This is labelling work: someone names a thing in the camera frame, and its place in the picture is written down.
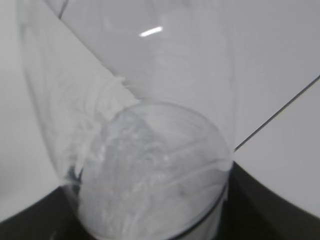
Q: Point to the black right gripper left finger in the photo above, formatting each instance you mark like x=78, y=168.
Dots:
x=51, y=218

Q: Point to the clear plastic water bottle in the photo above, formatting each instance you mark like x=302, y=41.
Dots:
x=135, y=100

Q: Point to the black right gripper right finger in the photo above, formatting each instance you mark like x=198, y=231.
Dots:
x=245, y=209

